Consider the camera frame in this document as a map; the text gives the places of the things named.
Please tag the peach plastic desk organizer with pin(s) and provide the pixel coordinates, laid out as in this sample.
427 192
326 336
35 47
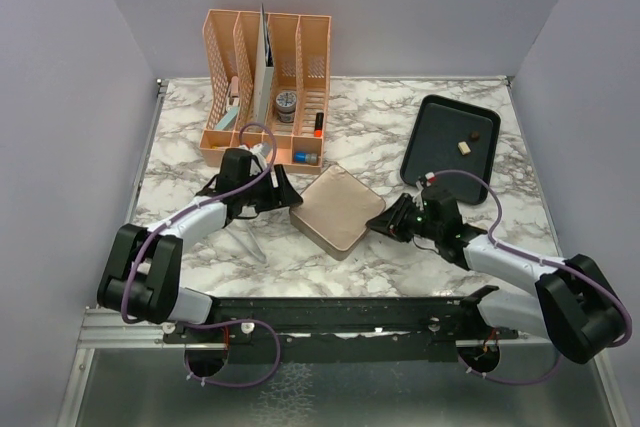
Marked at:
301 46

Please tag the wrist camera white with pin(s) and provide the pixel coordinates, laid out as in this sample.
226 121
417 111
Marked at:
259 161
425 181

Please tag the pink stapler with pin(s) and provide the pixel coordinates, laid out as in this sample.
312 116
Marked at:
233 94

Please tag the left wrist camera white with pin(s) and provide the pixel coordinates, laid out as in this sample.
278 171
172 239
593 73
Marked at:
259 161

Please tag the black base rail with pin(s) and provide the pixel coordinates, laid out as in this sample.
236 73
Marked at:
257 331

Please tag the blue grey small bottle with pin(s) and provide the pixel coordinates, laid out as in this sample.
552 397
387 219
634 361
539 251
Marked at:
306 158

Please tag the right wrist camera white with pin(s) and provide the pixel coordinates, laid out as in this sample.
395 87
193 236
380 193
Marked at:
425 181

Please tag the white upright booklet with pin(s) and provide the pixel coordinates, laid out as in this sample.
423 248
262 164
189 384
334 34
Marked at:
264 71

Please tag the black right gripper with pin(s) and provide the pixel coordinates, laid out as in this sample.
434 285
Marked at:
391 221

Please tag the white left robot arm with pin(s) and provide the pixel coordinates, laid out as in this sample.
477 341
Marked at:
141 279

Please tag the small round patterned jar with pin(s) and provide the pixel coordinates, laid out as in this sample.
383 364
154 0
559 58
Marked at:
286 105

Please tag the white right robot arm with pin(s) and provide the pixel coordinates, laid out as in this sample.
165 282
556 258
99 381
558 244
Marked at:
566 301

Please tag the cream square chocolate piece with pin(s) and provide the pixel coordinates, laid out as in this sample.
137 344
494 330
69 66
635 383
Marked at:
464 148

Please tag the black orange marker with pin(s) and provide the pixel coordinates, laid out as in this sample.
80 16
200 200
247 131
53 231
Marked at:
319 124

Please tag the gold chocolate tin box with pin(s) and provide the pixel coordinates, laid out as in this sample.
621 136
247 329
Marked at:
337 239

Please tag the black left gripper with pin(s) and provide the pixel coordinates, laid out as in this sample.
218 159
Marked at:
280 196

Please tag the rose gold tin lid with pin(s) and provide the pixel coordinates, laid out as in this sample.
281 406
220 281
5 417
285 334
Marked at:
336 195

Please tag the black plastic tray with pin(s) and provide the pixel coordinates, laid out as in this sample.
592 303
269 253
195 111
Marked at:
442 123

